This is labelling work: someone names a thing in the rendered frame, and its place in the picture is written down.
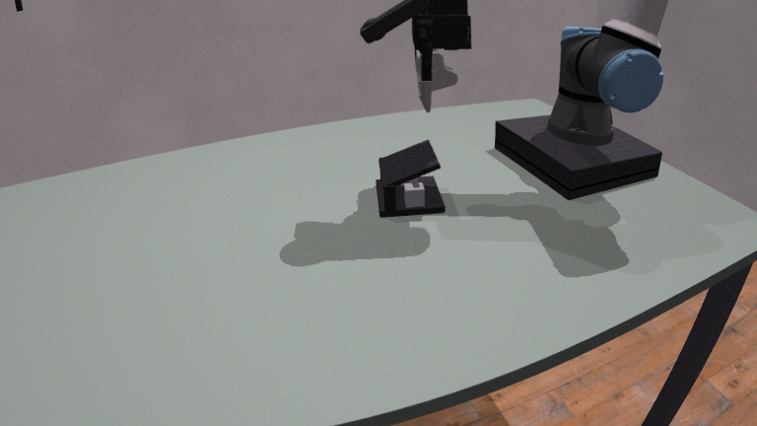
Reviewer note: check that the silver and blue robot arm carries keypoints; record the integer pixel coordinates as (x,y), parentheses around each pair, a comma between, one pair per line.
(616,66)

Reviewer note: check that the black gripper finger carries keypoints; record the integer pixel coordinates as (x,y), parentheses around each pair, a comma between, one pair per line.
(417,55)
(442,77)

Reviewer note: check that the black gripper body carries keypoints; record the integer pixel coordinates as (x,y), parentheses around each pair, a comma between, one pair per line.
(440,21)

